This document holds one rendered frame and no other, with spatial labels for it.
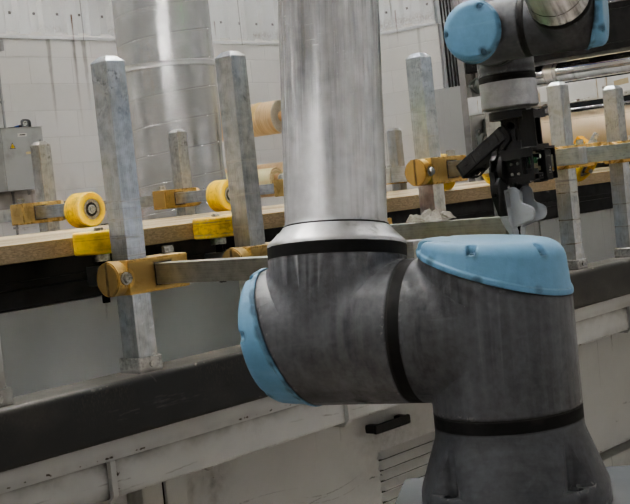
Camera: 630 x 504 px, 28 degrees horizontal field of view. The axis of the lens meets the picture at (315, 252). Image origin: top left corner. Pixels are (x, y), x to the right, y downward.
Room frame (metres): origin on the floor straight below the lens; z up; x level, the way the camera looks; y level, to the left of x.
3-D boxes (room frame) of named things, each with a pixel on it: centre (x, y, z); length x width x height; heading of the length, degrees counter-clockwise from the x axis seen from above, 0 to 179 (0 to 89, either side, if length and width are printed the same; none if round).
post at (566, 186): (2.74, -0.56, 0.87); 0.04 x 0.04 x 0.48; 48
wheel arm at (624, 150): (2.55, -0.46, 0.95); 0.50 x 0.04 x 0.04; 48
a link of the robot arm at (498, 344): (1.26, -0.17, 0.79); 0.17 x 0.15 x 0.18; 65
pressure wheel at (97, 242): (1.91, 0.32, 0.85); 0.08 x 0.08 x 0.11
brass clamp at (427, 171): (2.38, -0.24, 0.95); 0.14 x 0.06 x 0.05; 138
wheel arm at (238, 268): (1.78, 0.18, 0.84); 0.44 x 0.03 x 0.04; 48
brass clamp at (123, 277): (1.82, 0.25, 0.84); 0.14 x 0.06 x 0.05; 138
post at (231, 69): (1.99, 0.10, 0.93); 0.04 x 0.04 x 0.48; 48
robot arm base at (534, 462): (1.26, -0.18, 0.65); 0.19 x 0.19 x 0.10
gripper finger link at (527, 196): (2.00, -0.35, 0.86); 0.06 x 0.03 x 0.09; 48
